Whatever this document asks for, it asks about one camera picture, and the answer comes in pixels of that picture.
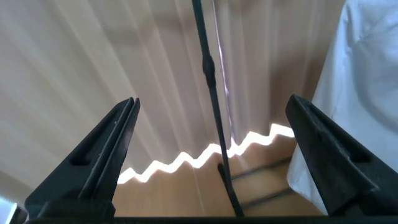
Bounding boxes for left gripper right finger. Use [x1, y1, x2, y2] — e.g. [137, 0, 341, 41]
[285, 94, 398, 217]

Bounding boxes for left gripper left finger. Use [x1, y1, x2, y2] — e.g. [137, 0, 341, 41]
[24, 97, 141, 218]

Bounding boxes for pale grey shorts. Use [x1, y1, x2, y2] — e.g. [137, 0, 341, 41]
[285, 0, 398, 216]

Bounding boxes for black clothes rack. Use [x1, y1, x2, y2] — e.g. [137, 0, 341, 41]
[191, 0, 295, 218]

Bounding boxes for beige curtain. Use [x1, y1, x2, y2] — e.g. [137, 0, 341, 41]
[0, 0, 346, 206]

